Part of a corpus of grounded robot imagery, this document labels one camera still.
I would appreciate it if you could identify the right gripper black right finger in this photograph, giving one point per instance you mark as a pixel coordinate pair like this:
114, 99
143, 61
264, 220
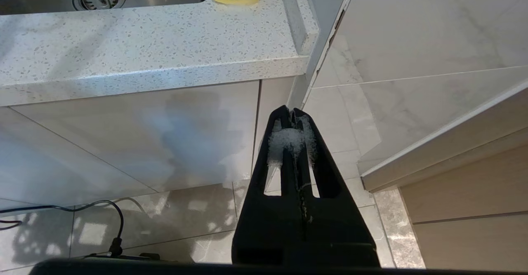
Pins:
338, 229

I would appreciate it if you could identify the light wood cabinet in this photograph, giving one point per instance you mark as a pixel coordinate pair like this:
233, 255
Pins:
474, 184

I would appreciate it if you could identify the white base cabinet front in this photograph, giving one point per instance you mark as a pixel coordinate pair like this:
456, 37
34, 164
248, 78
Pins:
123, 143

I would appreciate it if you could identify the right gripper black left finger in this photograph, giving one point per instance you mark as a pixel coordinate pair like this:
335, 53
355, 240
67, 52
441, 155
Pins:
272, 225

